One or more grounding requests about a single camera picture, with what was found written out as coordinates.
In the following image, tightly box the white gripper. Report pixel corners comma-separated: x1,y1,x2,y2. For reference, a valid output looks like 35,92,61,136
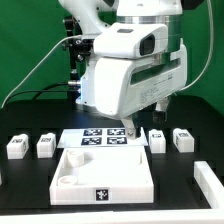
94,43,187,140

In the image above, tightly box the white square tabletop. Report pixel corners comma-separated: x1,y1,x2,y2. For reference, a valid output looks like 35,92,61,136
49,146,154,205

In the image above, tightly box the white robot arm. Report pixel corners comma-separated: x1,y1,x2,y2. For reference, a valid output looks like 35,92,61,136
58,0,187,139

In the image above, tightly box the white tag sheet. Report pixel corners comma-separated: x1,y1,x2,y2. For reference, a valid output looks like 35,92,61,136
58,128,148,148

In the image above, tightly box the white L-shaped obstacle fence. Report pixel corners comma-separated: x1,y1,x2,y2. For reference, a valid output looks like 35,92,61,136
194,161,224,209

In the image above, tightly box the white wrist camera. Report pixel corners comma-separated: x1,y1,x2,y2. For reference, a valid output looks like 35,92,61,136
93,23,168,59

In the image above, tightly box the black cable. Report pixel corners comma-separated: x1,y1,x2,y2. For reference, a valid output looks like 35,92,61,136
3,82,78,104

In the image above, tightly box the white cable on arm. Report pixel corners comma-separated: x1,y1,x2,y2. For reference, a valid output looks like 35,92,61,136
182,0,214,92

